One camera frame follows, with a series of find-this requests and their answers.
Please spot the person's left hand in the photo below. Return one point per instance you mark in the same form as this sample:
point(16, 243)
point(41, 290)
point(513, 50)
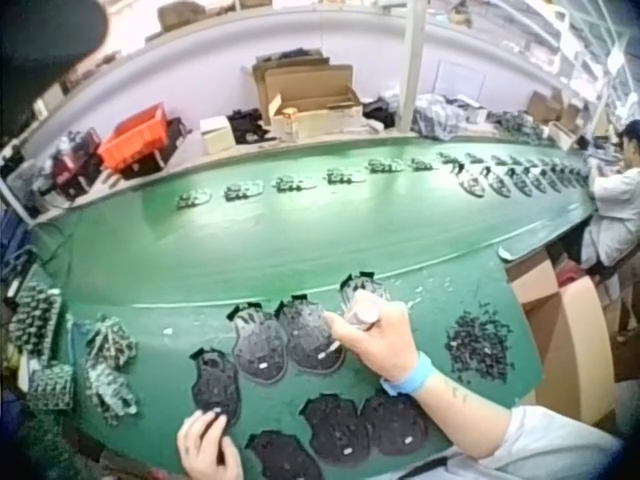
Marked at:
point(207, 452)

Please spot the person's right hand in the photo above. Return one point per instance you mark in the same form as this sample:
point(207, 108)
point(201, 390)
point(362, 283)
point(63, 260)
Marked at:
point(385, 340)

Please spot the person's left fingers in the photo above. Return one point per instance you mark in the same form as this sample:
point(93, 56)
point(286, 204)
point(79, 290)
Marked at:
point(210, 425)

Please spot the person's right fingers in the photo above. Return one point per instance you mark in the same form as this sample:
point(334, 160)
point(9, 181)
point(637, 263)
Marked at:
point(350, 332)

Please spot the white glue tube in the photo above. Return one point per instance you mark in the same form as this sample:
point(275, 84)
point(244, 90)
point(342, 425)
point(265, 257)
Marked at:
point(364, 310)

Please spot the black shoe piece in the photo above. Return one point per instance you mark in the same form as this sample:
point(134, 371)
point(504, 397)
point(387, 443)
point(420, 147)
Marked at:
point(215, 380)

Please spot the group of black shoe uppers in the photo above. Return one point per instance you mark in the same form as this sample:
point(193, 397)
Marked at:
point(305, 340)

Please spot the blue wrist band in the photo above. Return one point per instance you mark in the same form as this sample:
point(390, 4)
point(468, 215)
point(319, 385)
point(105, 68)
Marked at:
point(407, 375)

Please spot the heap of camouflage fabric cutouts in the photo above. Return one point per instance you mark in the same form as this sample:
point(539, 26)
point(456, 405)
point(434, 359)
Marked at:
point(107, 365)

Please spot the pile of small black parts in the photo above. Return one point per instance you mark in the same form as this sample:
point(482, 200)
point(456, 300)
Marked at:
point(477, 342)

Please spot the row of camouflage shoe parts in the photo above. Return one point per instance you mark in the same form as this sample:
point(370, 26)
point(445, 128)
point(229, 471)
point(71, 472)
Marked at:
point(400, 167)

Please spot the stacked trays of camouflage parts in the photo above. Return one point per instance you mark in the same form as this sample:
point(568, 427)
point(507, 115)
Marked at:
point(37, 325)

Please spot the brown cardboard cartons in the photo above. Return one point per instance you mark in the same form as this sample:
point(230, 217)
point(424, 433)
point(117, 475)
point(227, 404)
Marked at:
point(565, 330)

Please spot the heap of black fabric parts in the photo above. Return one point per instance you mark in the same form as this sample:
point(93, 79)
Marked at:
point(247, 125)

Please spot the heap of camouflage shoe uppers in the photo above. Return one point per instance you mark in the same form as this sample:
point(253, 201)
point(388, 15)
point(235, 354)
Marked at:
point(450, 117)

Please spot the small white carton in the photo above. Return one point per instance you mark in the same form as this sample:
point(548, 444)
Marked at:
point(216, 135)

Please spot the open brown cardboard box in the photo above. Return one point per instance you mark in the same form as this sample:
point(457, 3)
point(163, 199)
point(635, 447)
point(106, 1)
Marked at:
point(305, 95)

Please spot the white paper notice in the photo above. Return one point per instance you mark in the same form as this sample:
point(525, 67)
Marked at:
point(460, 79)

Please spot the orange plastic crate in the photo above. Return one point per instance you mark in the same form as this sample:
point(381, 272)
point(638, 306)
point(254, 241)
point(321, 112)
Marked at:
point(135, 137)

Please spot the red plastic crate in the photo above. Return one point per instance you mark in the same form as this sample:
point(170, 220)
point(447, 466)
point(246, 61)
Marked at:
point(75, 162)

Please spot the cardboard boxes on bench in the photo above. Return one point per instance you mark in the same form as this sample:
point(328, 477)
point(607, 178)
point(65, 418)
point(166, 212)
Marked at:
point(550, 107)

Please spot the white support post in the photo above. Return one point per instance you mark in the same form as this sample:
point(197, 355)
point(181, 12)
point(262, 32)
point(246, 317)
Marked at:
point(415, 65)

